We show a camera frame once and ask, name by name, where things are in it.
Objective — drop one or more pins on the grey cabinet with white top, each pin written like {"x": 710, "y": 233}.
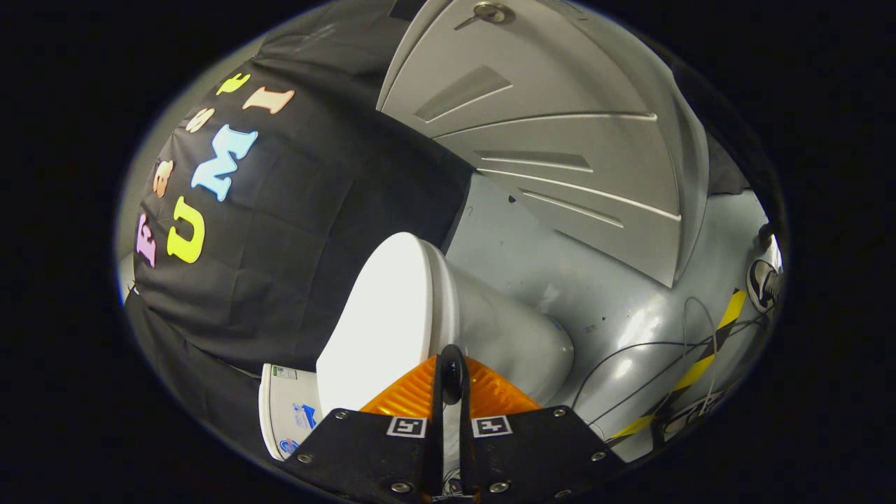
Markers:
{"x": 560, "y": 140}

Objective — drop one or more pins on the yellow black hazard tape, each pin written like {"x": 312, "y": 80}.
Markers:
{"x": 700, "y": 364}

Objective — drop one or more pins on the black white shoe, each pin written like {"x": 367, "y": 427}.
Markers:
{"x": 761, "y": 283}

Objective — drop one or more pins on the metal cabinet lock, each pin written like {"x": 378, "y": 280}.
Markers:
{"x": 492, "y": 11}

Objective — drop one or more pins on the black backdrop cloth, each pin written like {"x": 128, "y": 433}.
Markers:
{"x": 294, "y": 210}

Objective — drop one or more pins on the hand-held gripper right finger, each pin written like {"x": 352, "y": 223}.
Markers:
{"x": 539, "y": 455}

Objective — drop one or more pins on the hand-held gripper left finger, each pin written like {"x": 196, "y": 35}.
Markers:
{"x": 364, "y": 455}

